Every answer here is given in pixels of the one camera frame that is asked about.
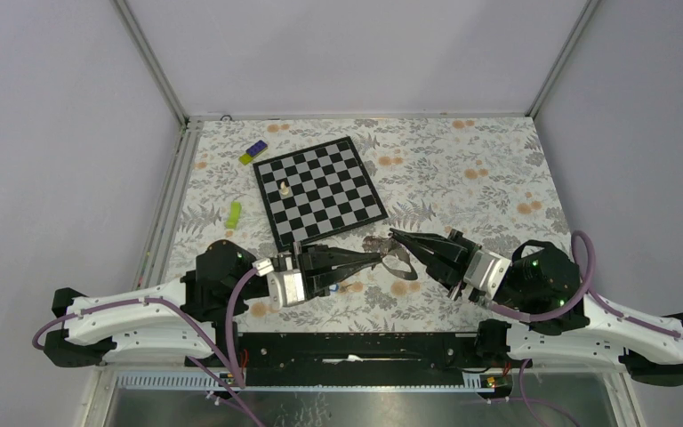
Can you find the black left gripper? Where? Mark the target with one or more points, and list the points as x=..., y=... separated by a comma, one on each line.
x=316, y=264

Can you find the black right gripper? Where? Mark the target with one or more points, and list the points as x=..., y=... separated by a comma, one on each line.
x=423, y=247

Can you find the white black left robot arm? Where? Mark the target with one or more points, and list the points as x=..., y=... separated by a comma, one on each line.
x=192, y=316

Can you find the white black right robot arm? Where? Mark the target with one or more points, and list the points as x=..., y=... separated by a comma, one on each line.
x=545, y=309

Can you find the black grey chessboard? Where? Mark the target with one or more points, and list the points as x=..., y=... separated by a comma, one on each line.
x=331, y=193

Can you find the floral table mat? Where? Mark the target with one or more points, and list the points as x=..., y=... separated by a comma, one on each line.
x=486, y=177

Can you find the green arch toy block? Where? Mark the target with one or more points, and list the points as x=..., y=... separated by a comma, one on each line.
x=234, y=215

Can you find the purple yellow toy brick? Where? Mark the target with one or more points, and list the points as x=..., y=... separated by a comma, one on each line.
x=253, y=152

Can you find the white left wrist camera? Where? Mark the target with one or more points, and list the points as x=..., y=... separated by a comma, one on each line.
x=284, y=280

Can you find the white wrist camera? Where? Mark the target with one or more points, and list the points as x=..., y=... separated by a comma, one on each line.
x=284, y=280
x=485, y=273

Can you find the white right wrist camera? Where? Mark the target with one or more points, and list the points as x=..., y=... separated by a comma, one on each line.
x=485, y=273

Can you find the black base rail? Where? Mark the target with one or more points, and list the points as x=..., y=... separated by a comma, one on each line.
x=360, y=359

